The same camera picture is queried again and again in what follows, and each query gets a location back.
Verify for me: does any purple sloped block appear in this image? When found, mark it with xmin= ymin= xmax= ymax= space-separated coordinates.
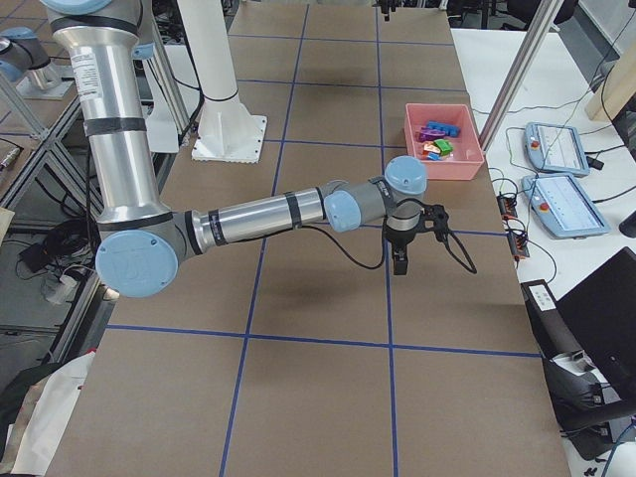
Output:
xmin=417 ymin=127 xmax=446 ymax=143

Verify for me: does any aluminium frame rack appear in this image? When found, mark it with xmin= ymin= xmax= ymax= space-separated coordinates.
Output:
xmin=1 ymin=52 xmax=118 ymax=384

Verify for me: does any far teach pendant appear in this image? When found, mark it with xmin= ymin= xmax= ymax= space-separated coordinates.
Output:
xmin=525 ymin=122 xmax=590 ymax=177

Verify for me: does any long blue four-stud block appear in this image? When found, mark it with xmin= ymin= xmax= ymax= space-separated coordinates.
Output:
xmin=426 ymin=120 xmax=461 ymax=137

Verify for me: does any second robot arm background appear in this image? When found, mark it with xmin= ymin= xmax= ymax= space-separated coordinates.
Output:
xmin=1 ymin=27 xmax=79 ymax=100

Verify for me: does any black usb hub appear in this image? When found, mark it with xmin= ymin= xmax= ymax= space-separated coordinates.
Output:
xmin=497 ymin=195 xmax=518 ymax=221
xmin=507 ymin=230 xmax=530 ymax=260

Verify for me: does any aluminium frame post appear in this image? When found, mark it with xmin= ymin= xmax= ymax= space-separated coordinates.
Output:
xmin=479 ymin=0 xmax=564 ymax=152

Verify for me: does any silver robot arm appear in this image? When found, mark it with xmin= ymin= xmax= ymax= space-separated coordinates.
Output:
xmin=46 ymin=1 xmax=453 ymax=298

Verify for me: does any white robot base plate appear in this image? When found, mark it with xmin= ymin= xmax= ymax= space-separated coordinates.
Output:
xmin=178 ymin=0 xmax=267 ymax=163

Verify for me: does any green two-stud block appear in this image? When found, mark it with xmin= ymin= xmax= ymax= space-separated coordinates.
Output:
xmin=433 ymin=139 xmax=453 ymax=156

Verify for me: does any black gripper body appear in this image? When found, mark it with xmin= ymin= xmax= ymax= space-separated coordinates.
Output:
xmin=385 ymin=202 xmax=450 ymax=258

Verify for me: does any teach pendant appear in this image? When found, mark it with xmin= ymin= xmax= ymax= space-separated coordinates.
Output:
xmin=525 ymin=122 xmax=590 ymax=177
xmin=522 ymin=173 xmax=610 ymax=239

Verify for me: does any pink plastic box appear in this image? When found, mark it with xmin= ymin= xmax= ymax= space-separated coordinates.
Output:
xmin=403 ymin=103 xmax=485 ymax=180

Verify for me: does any orange sloped block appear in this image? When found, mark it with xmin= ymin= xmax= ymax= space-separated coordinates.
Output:
xmin=422 ymin=143 xmax=439 ymax=156

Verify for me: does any white plastic bag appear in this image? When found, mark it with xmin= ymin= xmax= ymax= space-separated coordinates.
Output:
xmin=1 ymin=350 xmax=96 ymax=476

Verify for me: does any near teach pendant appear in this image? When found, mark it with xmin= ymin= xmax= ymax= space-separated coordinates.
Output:
xmin=522 ymin=173 xmax=610 ymax=239

